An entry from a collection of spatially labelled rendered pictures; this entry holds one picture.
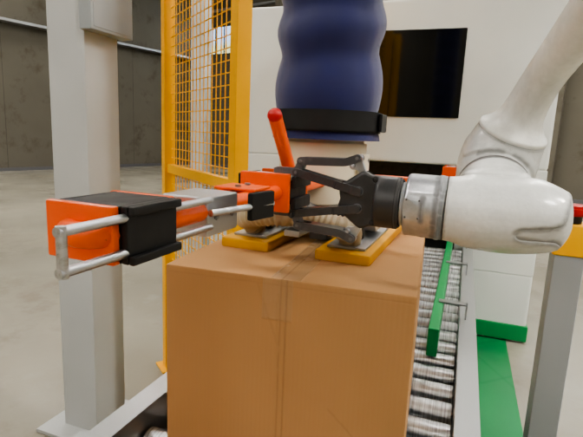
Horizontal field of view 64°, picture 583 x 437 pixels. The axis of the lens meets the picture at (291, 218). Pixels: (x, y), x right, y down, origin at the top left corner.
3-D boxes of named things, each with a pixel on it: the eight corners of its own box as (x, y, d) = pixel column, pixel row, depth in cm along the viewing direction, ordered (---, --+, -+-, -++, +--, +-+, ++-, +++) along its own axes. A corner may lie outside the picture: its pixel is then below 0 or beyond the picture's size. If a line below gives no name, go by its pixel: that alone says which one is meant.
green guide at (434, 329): (448, 244, 283) (448, 229, 281) (466, 245, 279) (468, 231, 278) (425, 355, 135) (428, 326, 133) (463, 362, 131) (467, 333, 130)
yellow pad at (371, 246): (360, 227, 114) (361, 206, 113) (401, 231, 110) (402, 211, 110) (313, 259, 83) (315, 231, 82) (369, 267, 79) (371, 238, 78)
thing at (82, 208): (116, 237, 49) (114, 189, 48) (175, 245, 46) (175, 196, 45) (48, 255, 41) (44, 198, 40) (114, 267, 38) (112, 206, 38)
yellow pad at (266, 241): (288, 218, 121) (289, 199, 120) (324, 223, 117) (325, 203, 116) (220, 245, 90) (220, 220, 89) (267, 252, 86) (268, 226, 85)
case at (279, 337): (276, 342, 140) (280, 211, 133) (413, 366, 129) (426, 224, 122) (167, 479, 83) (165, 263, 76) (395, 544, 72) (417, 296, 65)
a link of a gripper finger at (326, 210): (364, 199, 71) (365, 209, 71) (296, 207, 75) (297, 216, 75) (358, 203, 67) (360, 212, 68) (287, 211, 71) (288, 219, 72)
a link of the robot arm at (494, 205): (438, 261, 64) (446, 214, 74) (567, 279, 58) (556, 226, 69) (446, 190, 58) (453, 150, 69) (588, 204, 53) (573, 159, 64)
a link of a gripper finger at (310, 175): (359, 198, 67) (362, 189, 67) (289, 175, 70) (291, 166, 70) (364, 195, 71) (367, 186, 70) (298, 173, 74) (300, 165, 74)
